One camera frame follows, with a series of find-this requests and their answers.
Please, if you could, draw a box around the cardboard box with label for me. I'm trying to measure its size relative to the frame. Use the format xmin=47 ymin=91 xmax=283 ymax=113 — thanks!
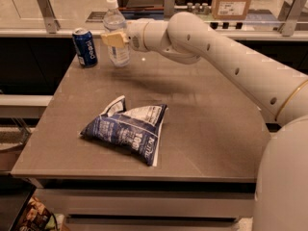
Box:
xmin=211 ymin=0 xmax=251 ymax=20

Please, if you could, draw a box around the clear plastic water bottle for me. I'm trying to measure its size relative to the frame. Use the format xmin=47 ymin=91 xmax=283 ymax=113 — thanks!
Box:
xmin=103 ymin=0 xmax=130 ymax=67

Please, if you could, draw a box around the blue chip bag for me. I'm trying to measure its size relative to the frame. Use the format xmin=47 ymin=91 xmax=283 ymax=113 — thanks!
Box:
xmin=80 ymin=95 xmax=167 ymax=167

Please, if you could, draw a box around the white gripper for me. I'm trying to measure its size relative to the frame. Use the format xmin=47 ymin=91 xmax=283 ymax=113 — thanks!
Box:
xmin=101 ymin=18 xmax=153 ymax=52

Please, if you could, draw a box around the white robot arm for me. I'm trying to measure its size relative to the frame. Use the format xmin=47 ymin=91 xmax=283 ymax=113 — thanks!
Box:
xmin=101 ymin=12 xmax=308 ymax=231

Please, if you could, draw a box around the left metal glass bracket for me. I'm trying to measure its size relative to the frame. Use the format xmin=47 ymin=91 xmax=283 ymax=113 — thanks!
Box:
xmin=37 ymin=0 xmax=61 ymax=34

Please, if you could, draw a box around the right metal glass bracket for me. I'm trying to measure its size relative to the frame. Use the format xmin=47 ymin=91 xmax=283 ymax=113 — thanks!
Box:
xmin=278 ymin=0 xmax=308 ymax=37

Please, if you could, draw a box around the grey table drawer unit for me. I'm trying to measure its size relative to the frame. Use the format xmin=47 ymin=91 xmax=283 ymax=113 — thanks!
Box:
xmin=36 ymin=181 xmax=255 ymax=231

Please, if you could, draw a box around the snack bag in bin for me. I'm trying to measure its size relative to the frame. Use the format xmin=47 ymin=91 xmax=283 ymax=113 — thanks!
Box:
xmin=13 ymin=196 xmax=59 ymax=231

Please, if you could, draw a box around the metal glass bracket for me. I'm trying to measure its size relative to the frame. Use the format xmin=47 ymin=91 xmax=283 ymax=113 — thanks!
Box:
xmin=37 ymin=0 xmax=61 ymax=34
xmin=164 ymin=0 xmax=175 ymax=18
xmin=278 ymin=0 xmax=308 ymax=37

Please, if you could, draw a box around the blue pepsi can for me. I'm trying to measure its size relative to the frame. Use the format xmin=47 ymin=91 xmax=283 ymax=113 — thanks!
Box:
xmin=72 ymin=28 xmax=98 ymax=67

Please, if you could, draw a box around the middle metal glass bracket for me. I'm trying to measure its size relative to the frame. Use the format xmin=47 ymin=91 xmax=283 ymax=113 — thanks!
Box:
xmin=164 ymin=0 xmax=175 ymax=18

